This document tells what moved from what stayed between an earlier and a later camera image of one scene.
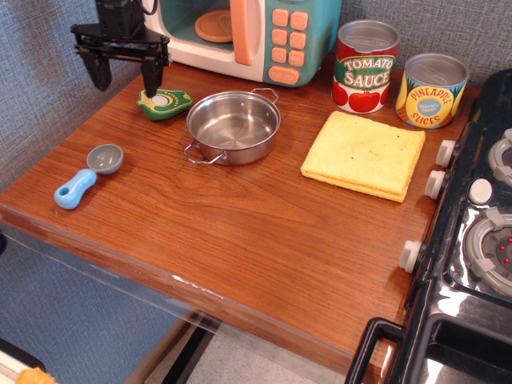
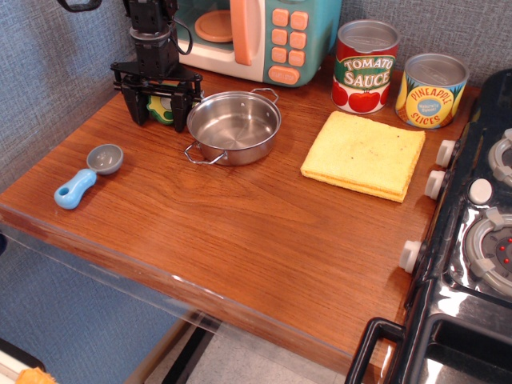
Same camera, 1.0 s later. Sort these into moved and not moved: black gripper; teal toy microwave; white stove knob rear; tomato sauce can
Moved: black gripper
Not moved: teal toy microwave; tomato sauce can; white stove knob rear
